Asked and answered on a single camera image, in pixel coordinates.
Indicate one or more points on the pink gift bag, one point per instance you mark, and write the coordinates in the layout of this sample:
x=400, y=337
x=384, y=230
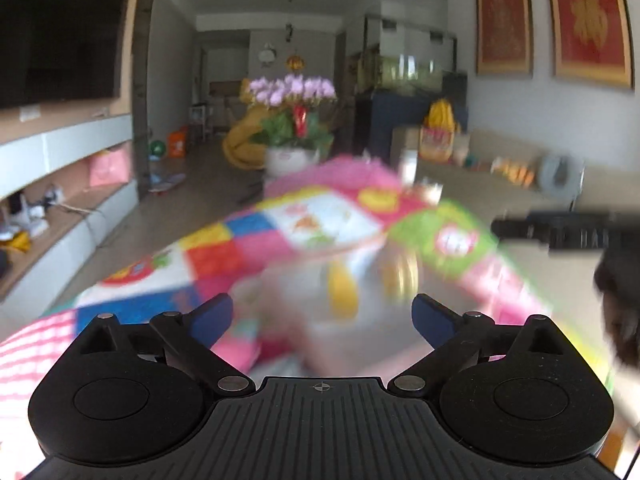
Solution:
x=109, y=169

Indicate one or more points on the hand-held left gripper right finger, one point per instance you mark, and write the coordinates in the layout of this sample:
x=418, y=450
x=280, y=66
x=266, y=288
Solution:
x=431, y=317

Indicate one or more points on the orange bag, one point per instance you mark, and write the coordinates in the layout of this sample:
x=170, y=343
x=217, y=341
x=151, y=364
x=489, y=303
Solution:
x=178, y=144

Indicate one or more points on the colourful printed blanket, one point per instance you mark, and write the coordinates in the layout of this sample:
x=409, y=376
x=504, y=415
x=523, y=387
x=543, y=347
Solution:
x=280, y=240

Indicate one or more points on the potted pink orchid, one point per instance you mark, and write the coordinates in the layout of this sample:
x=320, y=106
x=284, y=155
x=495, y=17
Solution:
x=295, y=115

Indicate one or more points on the clear cup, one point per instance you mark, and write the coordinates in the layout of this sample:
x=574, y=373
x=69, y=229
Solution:
x=408, y=166

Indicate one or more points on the black television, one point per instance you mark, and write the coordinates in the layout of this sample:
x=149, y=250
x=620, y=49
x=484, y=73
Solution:
x=55, y=30

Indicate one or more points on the wide red framed picture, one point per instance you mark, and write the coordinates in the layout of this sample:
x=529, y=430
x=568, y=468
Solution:
x=590, y=22

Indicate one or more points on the white devices on shelf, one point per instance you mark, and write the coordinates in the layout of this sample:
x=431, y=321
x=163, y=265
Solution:
x=32, y=212

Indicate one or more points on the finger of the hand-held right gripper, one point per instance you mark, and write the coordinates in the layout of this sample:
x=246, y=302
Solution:
x=520, y=230

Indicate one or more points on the yellow object on shelf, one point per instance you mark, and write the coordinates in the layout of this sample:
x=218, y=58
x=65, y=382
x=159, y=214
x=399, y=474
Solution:
x=21, y=242

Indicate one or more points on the yellow toy figure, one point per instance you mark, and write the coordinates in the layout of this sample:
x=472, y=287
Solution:
x=440, y=116

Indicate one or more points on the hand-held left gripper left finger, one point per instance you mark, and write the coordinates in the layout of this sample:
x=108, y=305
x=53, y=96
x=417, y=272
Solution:
x=212, y=317

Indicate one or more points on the small skateboard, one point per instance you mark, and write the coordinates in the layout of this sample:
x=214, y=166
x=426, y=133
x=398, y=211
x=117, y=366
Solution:
x=166, y=184

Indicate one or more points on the round wall clock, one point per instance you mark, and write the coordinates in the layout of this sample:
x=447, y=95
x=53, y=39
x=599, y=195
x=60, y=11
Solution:
x=267, y=54

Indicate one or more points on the narrow red framed picture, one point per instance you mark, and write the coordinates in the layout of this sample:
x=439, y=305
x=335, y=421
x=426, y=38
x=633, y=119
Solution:
x=502, y=20

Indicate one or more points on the green ball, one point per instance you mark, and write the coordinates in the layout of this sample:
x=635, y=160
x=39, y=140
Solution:
x=158, y=149

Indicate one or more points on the grey round object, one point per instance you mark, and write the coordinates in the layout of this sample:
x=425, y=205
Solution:
x=559, y=175

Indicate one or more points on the glass fish tank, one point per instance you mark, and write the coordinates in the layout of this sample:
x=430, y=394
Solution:
x=410, y=55

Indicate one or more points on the white wall shelf cabinet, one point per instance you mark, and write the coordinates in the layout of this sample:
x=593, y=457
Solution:
x=65, y=140

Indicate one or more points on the person's right hand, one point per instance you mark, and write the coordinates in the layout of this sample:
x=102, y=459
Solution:
x=622, y=300

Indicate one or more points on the yellow plush bear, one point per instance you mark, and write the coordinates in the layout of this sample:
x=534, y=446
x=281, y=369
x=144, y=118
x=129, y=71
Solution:
x=240, y=142

